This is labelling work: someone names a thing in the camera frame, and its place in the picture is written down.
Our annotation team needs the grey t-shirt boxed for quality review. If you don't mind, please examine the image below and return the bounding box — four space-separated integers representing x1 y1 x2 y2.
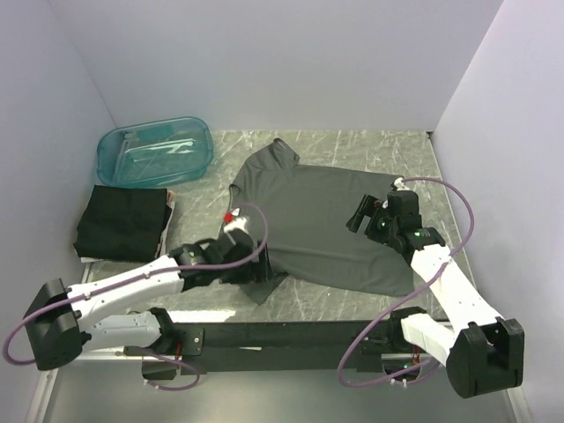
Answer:
229 138 413 305

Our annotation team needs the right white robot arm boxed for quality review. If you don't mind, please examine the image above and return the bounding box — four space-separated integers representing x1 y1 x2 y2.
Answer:
346 189 524 398

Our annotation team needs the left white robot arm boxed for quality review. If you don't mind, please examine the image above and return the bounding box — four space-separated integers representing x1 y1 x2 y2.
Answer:
24 229 270 371

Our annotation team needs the black base beam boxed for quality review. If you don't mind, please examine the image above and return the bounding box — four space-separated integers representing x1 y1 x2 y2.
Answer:
122 319 419 381

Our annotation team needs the folded black t-shirt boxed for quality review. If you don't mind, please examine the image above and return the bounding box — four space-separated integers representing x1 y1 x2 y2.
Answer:
74 185 172 263

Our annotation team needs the teal plastic bin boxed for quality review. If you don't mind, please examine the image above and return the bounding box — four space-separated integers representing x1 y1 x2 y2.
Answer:
96 117 214 189

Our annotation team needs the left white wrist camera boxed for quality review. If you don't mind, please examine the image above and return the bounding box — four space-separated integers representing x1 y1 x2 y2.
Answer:
221 208 249 234

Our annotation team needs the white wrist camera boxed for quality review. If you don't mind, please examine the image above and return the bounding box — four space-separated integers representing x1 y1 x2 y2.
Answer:
390 177 411 195
221 208 249 234

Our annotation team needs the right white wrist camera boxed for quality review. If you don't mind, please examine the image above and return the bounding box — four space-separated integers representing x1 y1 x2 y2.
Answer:
390 177 411 195

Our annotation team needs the aluminium frame rail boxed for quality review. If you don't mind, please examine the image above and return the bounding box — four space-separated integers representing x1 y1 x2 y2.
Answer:
43 263 146 365

